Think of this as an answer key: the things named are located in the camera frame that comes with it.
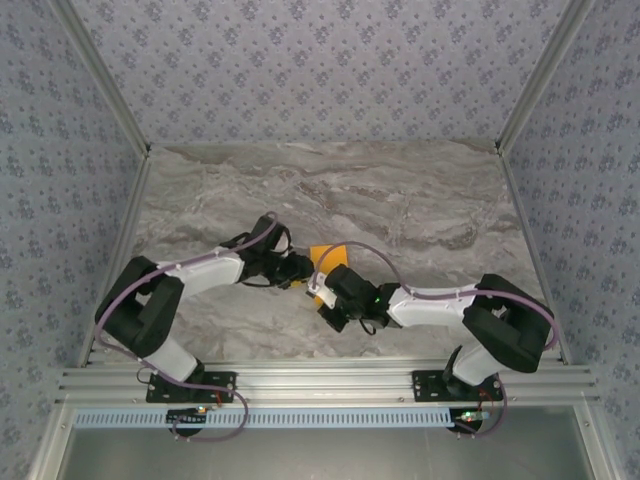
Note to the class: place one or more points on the orange paper sheet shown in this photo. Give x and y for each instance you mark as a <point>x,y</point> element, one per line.
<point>332,257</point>

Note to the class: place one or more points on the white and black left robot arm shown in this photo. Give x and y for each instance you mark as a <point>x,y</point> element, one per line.
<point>210,275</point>

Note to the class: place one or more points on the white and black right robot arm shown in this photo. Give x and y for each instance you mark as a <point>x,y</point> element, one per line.
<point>430,310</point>

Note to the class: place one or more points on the grey metal panel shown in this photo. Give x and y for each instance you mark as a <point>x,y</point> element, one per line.
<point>320,460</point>

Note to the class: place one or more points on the small black controller board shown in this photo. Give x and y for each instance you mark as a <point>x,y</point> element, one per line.
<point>187,417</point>
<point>470,416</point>

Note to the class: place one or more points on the aluminium frame cross rail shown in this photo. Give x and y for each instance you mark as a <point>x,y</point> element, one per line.
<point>320,385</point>

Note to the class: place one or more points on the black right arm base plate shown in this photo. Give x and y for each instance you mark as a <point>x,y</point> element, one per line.
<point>425,392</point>

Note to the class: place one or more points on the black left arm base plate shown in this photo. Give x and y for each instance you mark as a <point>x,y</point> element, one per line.
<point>222,379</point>

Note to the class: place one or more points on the aluminium frame post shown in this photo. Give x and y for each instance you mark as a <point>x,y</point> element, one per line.
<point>106,75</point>
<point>539,75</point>

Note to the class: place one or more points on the aluminium frame bar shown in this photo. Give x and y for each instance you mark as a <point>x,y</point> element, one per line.
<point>54,440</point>
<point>592,440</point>

